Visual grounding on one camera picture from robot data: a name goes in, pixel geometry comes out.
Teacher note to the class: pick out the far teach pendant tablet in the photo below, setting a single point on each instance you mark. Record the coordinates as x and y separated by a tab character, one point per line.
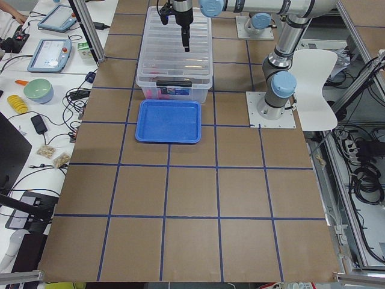
60	19

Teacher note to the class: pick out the green bowl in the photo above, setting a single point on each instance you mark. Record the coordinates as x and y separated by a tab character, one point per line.
39	90

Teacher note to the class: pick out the blue plastic tray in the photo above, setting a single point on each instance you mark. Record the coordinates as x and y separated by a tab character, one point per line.
169	121

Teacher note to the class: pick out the clear plastic box lid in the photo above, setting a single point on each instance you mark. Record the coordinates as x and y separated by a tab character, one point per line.
163	58

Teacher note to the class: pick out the green white carton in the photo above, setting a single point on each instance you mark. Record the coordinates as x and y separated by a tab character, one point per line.
84	50

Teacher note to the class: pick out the clear plastic storage box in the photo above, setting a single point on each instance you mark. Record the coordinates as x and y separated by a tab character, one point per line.
198	92

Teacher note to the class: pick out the toy carrot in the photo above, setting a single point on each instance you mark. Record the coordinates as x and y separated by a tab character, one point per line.
21	82

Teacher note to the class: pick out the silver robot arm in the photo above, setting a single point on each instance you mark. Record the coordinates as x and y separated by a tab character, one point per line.
275	66

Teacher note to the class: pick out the black box latch handle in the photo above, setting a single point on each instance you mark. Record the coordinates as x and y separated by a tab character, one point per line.
173	83

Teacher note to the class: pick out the near teach pendant tablet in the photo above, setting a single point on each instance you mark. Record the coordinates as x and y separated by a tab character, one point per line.
51	56

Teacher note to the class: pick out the white plastic chair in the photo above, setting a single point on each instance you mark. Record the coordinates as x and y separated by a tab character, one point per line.
311	68

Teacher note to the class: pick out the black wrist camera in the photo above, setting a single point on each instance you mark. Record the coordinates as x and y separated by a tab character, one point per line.
165	12

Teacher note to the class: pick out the aluminium frame post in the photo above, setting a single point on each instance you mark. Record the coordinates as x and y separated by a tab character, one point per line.
84	19

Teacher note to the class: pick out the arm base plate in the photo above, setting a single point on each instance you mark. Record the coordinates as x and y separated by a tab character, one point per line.
255	27
261	115

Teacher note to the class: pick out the teach pendant tablet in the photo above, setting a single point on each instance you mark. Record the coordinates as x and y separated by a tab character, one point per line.
60	19
51	56

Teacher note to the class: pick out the yellow toy corn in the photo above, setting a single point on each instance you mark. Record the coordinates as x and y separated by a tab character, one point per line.
17	104

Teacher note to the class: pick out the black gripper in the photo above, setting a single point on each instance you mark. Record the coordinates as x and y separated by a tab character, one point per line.
183	13

